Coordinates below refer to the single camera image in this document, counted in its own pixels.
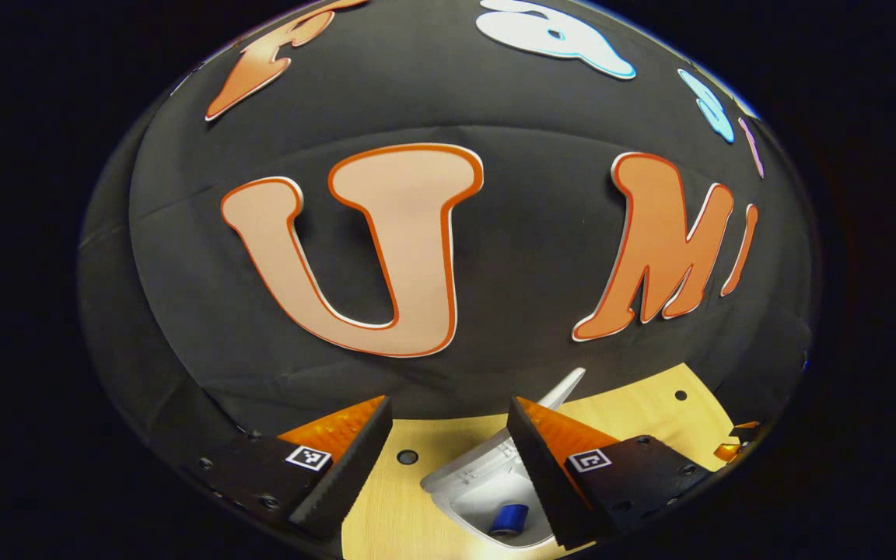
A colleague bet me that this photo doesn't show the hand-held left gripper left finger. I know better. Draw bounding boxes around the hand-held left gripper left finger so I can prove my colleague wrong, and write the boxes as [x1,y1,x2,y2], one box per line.
[182,395,394,541]

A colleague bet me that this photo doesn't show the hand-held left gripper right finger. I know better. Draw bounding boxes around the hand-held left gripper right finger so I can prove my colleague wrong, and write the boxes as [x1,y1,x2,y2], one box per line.
[506,397,713,549]

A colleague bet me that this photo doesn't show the blue pop can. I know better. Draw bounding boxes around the blue pop can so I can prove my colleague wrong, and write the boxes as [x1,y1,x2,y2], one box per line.
[488,503,530,537]

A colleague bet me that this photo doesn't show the white desktop garbage bin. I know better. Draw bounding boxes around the white desktop garbage bin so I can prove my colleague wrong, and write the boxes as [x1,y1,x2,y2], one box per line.
[420,367,587,549]

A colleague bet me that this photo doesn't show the wooden desktop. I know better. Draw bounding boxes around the wooden desktop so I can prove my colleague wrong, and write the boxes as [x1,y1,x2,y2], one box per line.
[339,362,737,560]

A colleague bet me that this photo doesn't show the black backdrop cloth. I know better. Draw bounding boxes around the black backdrop cloth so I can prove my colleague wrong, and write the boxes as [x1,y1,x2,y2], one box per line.
[79,0,814,460]

